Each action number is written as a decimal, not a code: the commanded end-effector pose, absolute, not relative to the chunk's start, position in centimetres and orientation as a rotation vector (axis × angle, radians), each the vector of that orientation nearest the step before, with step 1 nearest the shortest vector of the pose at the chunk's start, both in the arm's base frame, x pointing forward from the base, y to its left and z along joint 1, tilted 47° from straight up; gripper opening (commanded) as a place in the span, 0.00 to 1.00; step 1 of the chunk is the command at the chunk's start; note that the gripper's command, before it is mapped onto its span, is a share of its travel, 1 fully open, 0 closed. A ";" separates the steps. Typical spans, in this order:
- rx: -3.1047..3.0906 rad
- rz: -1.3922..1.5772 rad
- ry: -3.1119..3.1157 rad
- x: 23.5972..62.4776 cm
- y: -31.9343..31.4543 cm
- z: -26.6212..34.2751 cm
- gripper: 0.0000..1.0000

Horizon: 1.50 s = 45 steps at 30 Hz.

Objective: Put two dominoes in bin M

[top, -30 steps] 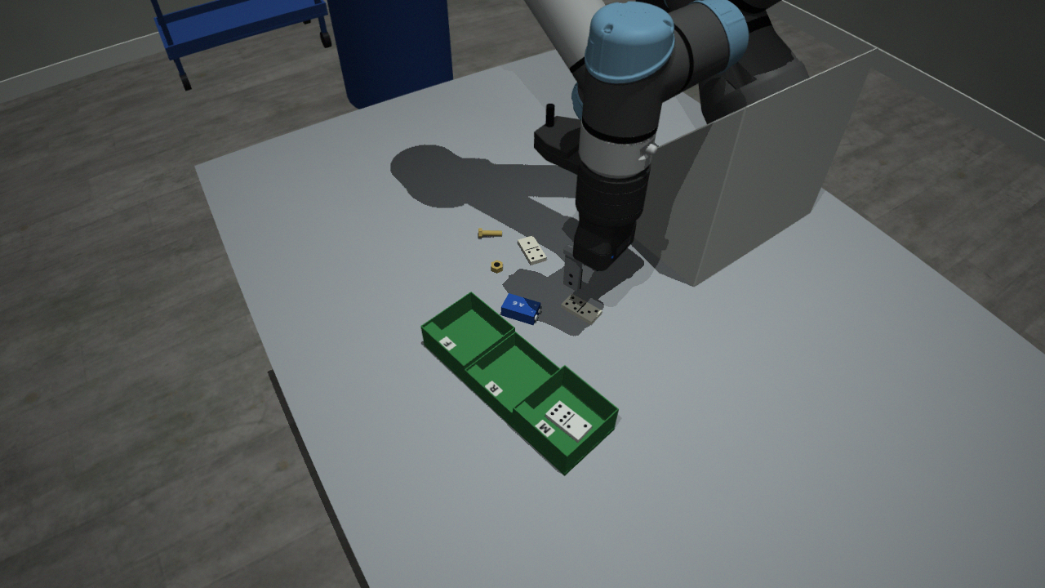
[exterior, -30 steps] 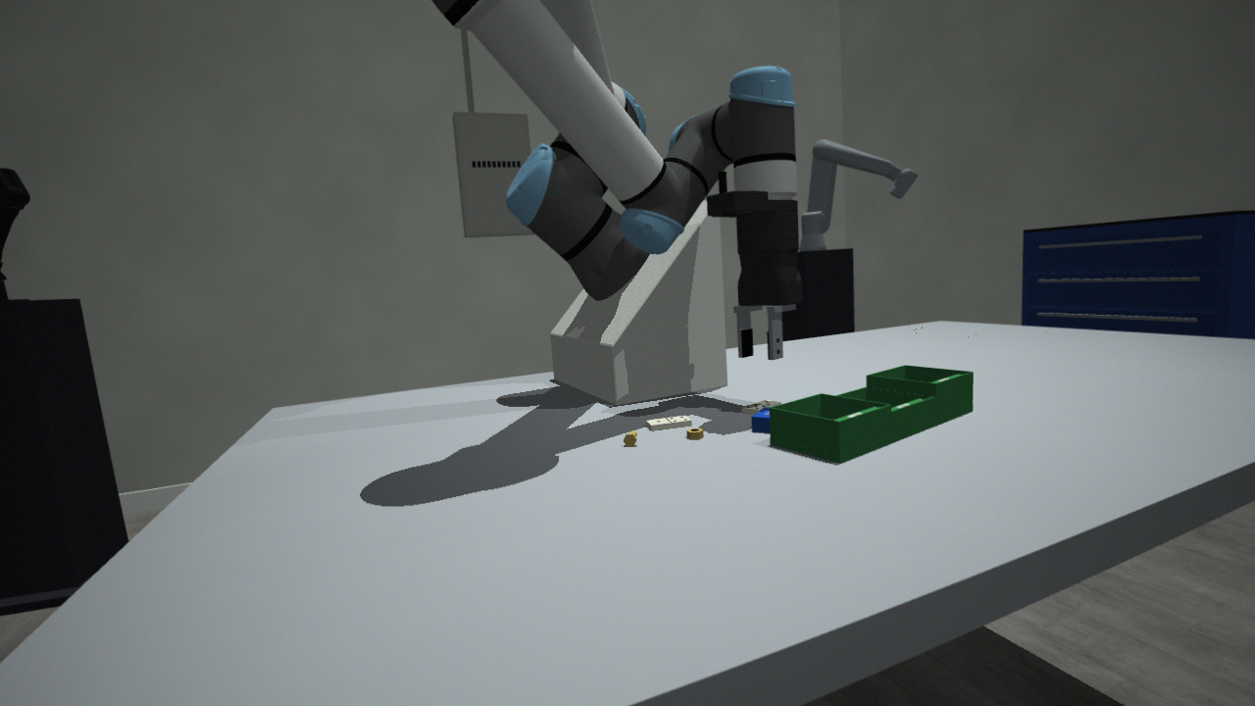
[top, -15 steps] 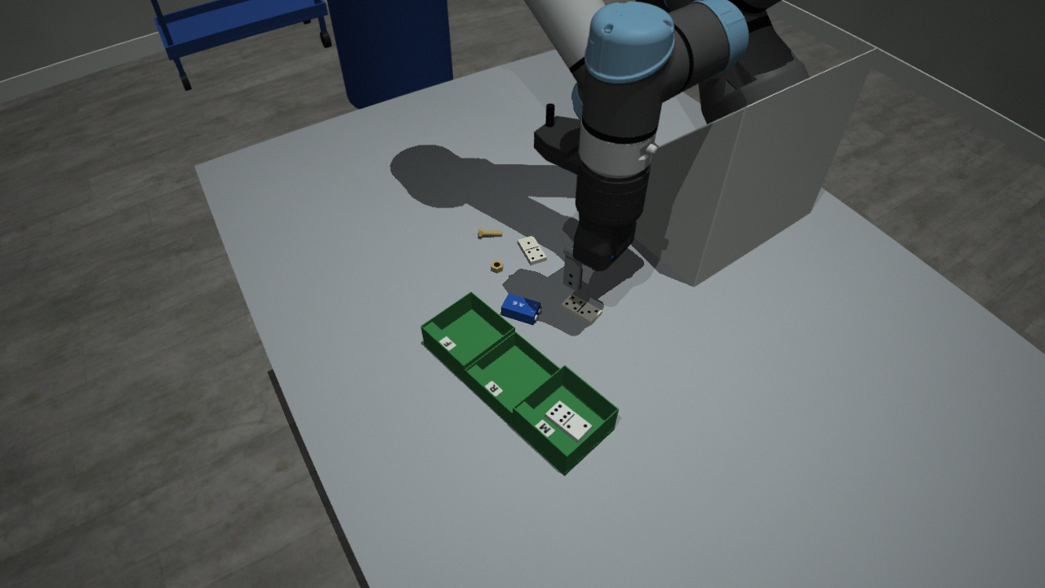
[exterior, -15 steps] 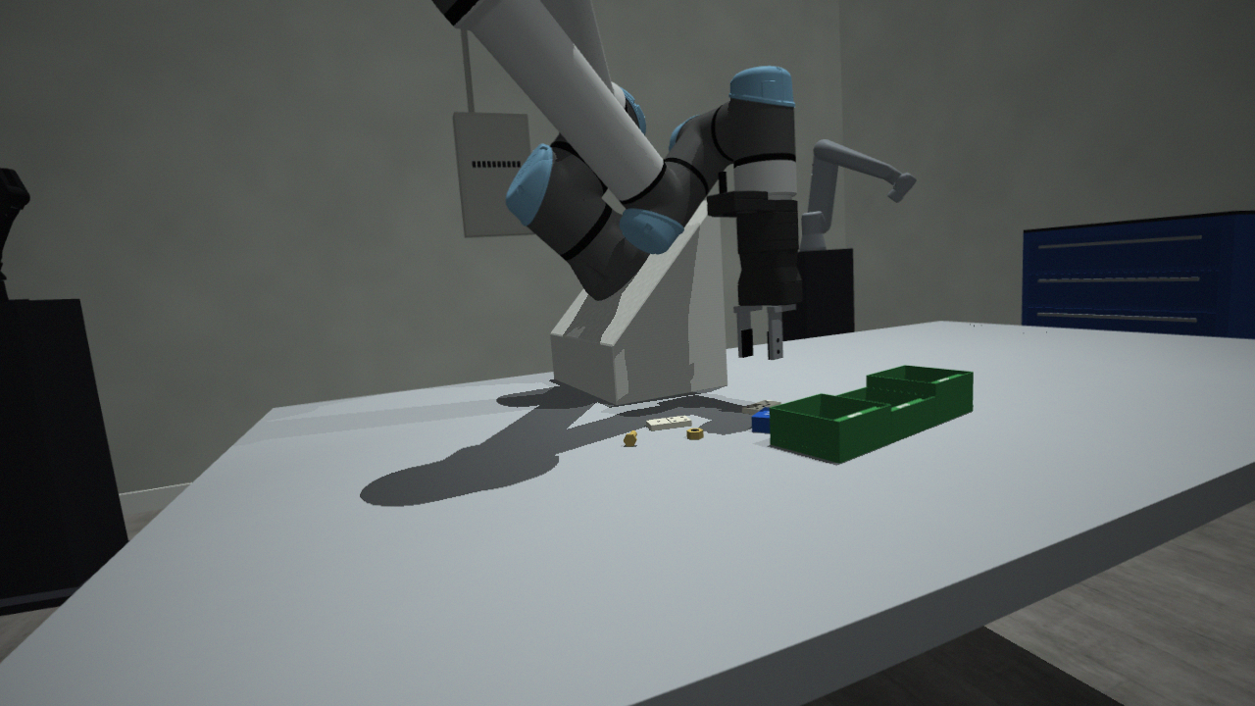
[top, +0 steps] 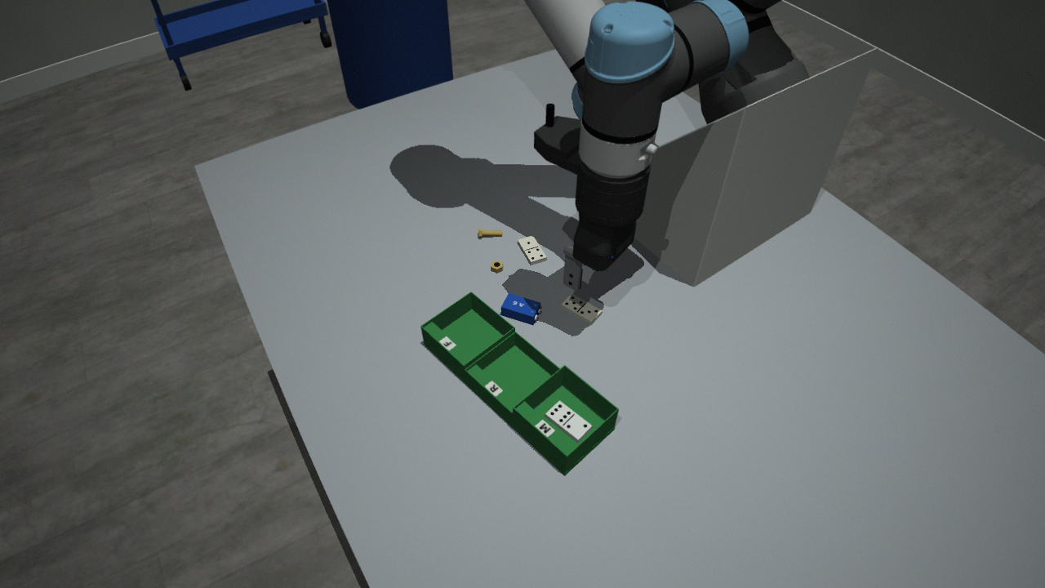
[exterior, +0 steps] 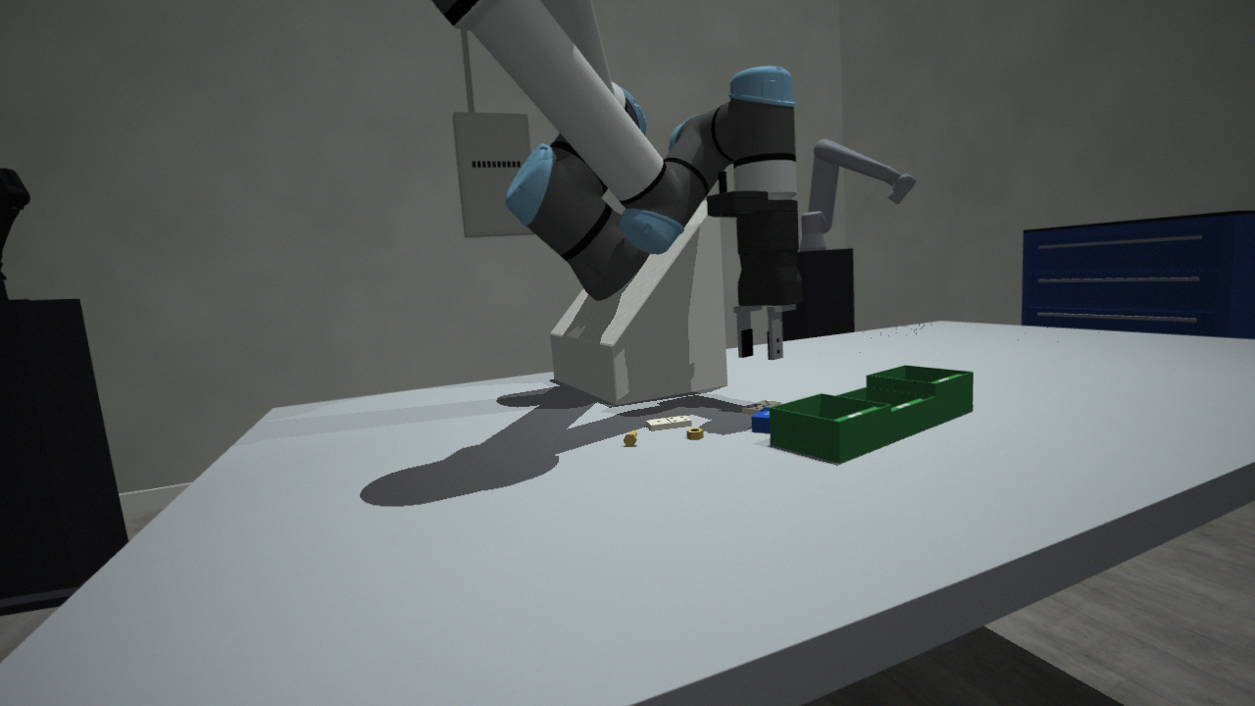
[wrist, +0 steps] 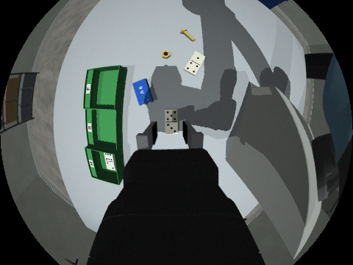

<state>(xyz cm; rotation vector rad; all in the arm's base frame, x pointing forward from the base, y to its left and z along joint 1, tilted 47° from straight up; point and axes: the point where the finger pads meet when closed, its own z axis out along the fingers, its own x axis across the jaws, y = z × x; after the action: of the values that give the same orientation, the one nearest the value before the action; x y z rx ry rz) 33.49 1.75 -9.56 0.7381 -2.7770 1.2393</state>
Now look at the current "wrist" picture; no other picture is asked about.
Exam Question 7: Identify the white domino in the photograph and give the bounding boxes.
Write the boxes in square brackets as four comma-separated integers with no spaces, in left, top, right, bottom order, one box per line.
[104,153,116,170]
[165,109,178,134]
[184,51,205,76]

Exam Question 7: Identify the brass hex nut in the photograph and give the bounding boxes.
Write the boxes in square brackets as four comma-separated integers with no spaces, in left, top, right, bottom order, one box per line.
[162,50,170,59]

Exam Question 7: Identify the green three-compartment bin rack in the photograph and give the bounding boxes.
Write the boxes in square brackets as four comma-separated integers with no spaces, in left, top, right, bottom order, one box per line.
[83,65,127,185]

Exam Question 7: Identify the brass bolt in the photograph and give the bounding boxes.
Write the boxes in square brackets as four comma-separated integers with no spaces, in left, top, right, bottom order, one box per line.
[180,28,195,41]

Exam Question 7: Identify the blue 9v battery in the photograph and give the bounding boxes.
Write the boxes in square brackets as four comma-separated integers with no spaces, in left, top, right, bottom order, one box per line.
[132,79,154,106]

